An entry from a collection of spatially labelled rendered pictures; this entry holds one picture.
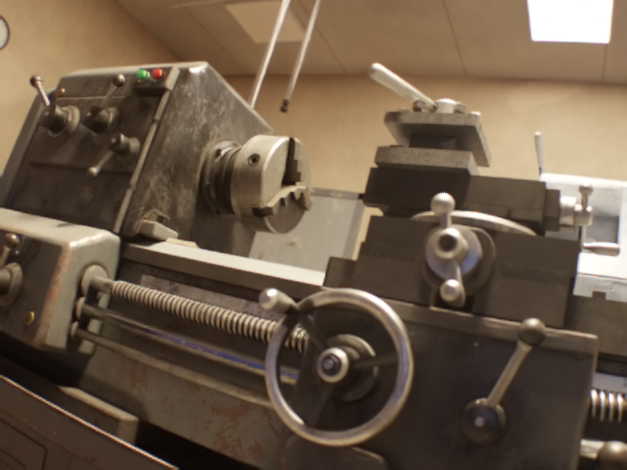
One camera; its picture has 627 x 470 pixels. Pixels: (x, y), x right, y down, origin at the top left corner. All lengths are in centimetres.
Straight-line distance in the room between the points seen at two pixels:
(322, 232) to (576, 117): 237
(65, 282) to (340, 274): 58
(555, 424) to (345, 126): 454
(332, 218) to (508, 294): 401
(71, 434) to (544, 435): 79
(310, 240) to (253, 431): 376
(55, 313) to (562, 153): 403
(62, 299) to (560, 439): 95
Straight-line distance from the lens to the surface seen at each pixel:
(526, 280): 74
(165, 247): 122
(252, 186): 128
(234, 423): 105
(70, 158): 150
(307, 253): 468
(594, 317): 87
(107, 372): 126
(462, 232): 70
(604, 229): 111
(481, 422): 68
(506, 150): 461
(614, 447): 60
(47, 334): 119
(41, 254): 124
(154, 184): 128
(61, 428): 109
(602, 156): 459
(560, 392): 72
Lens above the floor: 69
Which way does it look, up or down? 15 degrees up
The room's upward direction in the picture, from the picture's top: 15 degrees clockwise
